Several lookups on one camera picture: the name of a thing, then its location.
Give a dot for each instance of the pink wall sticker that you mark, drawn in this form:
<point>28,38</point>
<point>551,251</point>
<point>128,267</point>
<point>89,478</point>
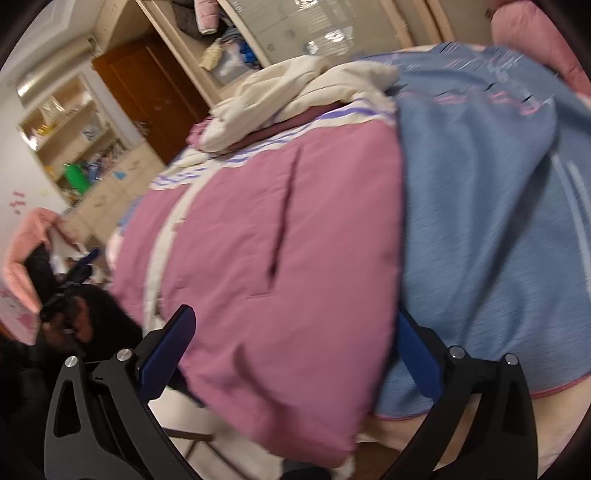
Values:
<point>18,201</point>

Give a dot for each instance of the beige open shelf unit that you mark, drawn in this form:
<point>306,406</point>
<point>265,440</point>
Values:
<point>194,60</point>

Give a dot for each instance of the pink fluffy cloth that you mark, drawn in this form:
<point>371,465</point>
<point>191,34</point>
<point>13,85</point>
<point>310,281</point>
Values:
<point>32,240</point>

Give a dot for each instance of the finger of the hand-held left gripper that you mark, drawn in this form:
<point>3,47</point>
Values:
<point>85,265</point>

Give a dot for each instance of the rolled grey mat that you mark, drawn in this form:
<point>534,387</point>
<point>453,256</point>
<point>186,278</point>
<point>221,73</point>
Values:
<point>51,69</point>

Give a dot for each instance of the pale yellow cloth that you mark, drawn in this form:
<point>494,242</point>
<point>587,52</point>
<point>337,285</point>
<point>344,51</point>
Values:
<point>211,55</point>

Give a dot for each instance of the white plastic bag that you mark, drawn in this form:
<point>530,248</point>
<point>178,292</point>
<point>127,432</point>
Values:
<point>231,67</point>

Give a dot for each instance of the pink fluffy blanket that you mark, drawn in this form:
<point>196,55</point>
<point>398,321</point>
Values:
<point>531,32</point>

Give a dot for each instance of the blue cloth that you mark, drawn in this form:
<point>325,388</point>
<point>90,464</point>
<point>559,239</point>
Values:
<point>244,54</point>

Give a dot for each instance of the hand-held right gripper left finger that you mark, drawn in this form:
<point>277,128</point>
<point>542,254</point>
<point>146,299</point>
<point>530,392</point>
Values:
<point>168,350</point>

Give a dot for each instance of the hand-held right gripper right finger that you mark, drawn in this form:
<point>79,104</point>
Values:
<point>422,364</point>

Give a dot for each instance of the pink padded garment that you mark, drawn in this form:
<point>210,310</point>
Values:
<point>207,11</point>

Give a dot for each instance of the blue plaid bed sheet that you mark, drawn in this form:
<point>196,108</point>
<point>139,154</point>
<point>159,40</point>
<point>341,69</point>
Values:
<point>485,230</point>

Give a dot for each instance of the beige bookcase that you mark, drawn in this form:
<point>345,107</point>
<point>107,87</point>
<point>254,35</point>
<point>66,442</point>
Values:
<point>134,170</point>

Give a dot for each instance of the green plastic container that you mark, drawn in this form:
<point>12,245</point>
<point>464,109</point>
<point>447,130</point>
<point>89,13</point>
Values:
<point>77,179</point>

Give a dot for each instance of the person's left hand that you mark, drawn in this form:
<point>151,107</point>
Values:
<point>74,323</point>

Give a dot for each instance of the brown wooden door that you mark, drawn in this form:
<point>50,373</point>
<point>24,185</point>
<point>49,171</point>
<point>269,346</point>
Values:
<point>152,92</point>

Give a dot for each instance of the pink and cream jacket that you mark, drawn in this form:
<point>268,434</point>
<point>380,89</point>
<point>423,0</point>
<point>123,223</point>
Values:
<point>277,230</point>

